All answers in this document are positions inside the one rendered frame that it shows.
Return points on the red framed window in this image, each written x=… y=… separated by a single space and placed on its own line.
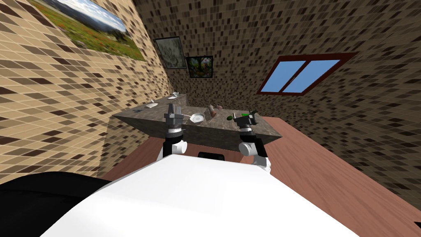
x=299 y=75

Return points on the brown bottle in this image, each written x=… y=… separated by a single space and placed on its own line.
x=212 y=112

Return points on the flower picture black frame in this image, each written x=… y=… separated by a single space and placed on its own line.
x=200 y=67

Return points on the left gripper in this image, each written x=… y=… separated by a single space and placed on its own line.
x=173 y=120

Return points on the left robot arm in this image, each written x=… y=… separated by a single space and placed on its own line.
x=36 y=204

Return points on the small brown jar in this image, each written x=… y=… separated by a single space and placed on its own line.
x=219 y=107

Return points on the white bowl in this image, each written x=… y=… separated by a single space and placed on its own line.
x=197 y=118

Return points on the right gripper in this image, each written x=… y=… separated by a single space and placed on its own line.
x=245 y=121

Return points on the white cup on saucer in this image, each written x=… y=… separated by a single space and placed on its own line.
x=174 y=95

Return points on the grey framed picture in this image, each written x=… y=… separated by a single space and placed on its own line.
x=171 y=52

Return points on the white plate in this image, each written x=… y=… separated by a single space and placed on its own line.
x=151 y=105

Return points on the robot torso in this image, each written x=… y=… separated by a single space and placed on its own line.
x=197 y=200

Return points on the landscape meadow painting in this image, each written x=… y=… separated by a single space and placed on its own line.
x=88 y=29

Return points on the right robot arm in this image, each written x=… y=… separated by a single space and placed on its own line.
x=255 y=151

